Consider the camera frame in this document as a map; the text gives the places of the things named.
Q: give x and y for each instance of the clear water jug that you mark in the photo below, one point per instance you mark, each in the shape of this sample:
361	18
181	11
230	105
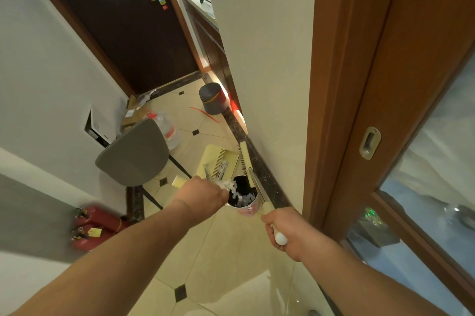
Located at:
167	130

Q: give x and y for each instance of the brown cardboard box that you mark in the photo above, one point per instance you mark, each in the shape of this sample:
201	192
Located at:
133	115

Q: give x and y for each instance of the beige tiled floor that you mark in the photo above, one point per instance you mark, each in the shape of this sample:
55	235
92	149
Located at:
230	252

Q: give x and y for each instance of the brass recessed door pull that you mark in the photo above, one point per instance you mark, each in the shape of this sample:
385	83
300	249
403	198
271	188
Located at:
370	143

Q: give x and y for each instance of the dark grey bin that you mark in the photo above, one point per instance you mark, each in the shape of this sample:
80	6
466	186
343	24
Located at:
212	98

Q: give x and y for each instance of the grey chair black legs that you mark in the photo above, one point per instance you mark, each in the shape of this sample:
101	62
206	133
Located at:
133	156

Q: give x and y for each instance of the dark brown entrance door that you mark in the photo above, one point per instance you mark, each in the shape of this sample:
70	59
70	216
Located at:
118	18

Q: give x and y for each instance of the pink waste bin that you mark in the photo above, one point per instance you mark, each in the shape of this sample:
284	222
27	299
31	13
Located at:
253	210

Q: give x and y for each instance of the person's right forearm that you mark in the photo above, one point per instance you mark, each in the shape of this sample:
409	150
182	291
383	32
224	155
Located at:
363	286

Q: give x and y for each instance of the dark wood counter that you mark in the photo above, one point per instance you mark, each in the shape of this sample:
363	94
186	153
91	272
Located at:
213	44

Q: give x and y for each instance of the white wall panel box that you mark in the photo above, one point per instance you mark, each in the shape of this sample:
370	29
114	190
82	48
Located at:
102	124

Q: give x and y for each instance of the person's left forearm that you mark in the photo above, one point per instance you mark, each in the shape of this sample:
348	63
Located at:
111	271

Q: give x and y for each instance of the wooden door with glass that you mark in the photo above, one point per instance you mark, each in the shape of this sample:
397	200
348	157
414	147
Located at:
389	48

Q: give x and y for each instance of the white paper scraps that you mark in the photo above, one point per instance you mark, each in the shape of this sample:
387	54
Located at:
232	186

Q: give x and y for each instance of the person's right hand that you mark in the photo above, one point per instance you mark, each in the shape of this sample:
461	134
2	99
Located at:
293	230

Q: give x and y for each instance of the person's left hand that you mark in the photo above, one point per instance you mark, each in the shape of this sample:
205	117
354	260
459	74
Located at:
200	200

